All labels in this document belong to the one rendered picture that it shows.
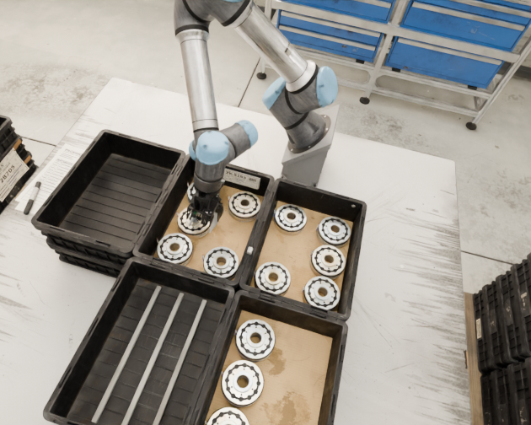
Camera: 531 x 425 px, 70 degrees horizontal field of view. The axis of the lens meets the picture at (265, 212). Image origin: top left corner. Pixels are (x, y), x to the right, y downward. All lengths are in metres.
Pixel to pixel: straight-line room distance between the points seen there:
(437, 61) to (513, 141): 0.90
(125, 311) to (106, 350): 0.11
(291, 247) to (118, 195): 0.59
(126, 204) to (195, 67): 0.48
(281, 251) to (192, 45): 0.64
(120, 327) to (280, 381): 0.44
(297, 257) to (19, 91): 2.53
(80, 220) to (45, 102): 1.88
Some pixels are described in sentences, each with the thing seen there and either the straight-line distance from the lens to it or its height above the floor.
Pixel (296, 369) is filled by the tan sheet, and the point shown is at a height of 0.83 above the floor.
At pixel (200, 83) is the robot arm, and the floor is 1.18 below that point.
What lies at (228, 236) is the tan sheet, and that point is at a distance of 1.19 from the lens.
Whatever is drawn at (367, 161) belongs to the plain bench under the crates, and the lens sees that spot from 1.68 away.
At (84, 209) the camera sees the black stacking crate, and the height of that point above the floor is 0.83.
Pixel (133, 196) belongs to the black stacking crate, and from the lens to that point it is 1.31.
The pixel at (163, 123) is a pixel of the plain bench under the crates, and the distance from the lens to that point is 1.72.
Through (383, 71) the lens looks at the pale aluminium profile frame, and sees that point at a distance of 3.00.
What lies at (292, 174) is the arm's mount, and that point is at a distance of 1.48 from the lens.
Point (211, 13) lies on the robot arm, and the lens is 1.12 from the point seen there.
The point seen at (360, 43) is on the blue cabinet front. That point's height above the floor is 0.44.
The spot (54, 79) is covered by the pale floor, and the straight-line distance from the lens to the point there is 3.28.
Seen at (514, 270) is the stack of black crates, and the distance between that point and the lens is 1.97.
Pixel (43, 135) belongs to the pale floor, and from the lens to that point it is 2.87.
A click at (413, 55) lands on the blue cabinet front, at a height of 0.44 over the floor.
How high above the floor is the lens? 1.86
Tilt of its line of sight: 55 degrees down
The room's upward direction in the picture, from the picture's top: 10 degrees clockwise
